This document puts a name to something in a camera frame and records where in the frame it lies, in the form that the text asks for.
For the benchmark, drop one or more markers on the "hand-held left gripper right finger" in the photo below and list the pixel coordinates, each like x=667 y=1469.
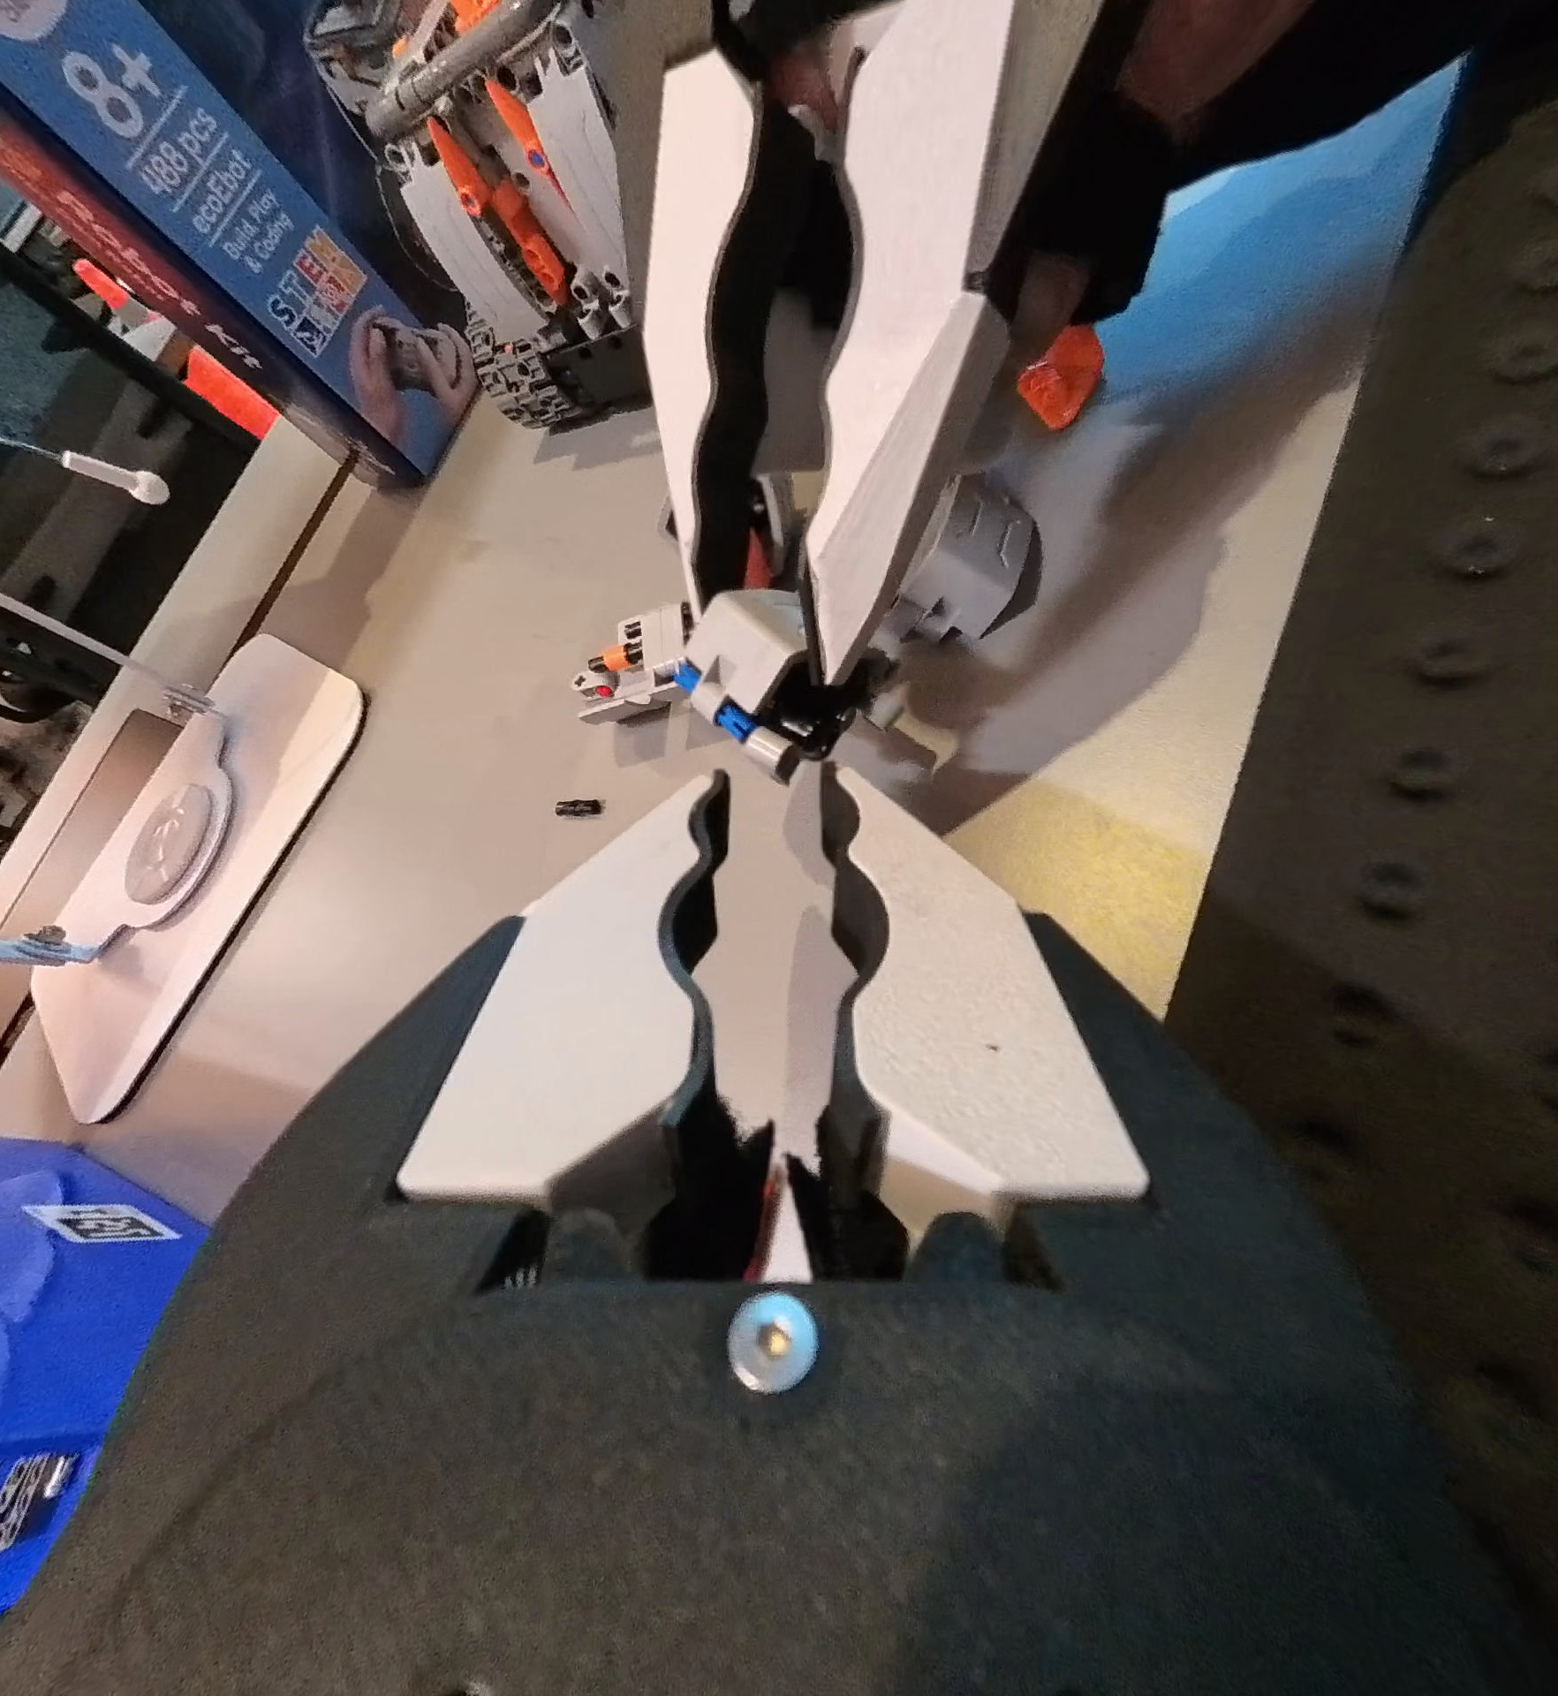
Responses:
x=991 y=1060

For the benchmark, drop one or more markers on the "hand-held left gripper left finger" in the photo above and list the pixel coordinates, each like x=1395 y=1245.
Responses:
x=540 y=1060

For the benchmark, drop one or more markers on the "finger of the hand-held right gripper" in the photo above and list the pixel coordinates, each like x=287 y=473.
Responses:
x=686 y=265
x=925 y=197

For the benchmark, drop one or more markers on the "grey curved brick panel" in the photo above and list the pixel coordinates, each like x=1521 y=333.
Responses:
x=978 y=543

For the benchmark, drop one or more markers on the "black toy wheel hub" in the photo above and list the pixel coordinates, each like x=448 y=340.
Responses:
x=820 y=714

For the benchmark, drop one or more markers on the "person's right forearm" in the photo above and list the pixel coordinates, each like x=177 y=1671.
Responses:
x=1322 y=53

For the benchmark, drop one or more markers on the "person's right hand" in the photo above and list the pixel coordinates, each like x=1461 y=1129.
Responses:
x=1055 y=306

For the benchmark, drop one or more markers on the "tracked toy brick robot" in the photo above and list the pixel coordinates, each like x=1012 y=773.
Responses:
x=554 y=172

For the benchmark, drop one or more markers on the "orange brick piece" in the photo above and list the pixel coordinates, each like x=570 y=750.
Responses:
x=1060 y=377

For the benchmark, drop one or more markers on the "grey orange axle assembly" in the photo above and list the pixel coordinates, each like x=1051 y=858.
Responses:
x=635 y=648

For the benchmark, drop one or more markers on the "blue toy kit box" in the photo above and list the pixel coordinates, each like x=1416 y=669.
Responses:
x=197 y=172

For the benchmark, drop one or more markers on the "black dimpled mat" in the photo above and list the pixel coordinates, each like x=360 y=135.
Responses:
x=1455 y=794

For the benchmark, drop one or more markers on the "blue plastic bin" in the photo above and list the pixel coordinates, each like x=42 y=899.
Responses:
x=11 y=1325

